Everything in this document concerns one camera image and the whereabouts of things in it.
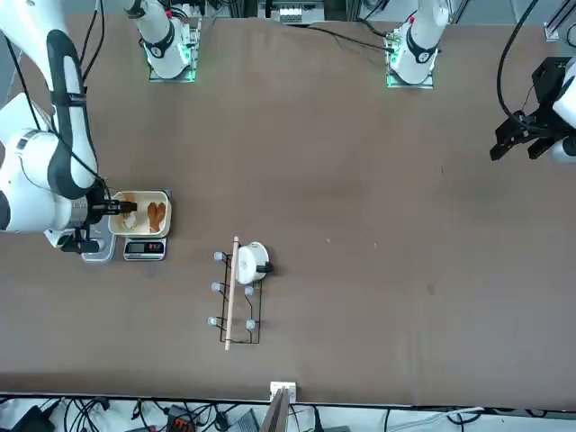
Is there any black wire cup rack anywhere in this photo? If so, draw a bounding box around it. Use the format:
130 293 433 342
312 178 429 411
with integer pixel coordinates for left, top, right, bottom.
207 236 274 352

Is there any white smiley mug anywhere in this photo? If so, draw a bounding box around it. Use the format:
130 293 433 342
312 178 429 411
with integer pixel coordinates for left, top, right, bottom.
234 241 275 284

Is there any brown chicken drumstick toy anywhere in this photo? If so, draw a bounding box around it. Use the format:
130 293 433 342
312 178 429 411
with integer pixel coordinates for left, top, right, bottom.
147 201 167 234

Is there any aluminium camera post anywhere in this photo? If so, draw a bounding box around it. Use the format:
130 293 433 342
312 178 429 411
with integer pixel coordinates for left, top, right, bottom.
262 386 293 432

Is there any clear plastic container lid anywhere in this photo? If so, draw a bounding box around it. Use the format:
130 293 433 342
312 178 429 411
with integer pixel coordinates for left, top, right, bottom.
80 222 117 264

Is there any black digital kitchen scale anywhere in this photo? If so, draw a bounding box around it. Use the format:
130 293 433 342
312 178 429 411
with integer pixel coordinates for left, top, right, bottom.
123 187 175 261

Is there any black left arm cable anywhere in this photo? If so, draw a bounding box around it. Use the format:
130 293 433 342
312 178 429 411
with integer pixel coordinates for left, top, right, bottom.
496 0 544 131

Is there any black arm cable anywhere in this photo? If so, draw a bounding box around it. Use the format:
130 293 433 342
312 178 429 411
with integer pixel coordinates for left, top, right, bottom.
496 0 544 131
4 0 112 208

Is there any white post bracket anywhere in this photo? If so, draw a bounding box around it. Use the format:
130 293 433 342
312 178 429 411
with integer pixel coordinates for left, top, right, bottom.
269 381 299 401

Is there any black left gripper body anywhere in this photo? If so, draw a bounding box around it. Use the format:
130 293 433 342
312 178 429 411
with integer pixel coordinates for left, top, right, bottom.
532 57 571 119

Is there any red and black plug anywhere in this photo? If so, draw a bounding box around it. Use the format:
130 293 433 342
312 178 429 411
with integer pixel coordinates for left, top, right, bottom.
164 404 199 431

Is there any cream plastic weighing tray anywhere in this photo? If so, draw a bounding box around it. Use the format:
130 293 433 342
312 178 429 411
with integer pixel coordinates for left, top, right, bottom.
107 190 173 239

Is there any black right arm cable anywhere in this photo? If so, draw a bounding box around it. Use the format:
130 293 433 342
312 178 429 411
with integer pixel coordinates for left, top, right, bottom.
4 0 112 208

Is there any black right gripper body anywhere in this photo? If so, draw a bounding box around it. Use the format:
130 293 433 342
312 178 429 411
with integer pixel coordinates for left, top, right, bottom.
85 179 113 230

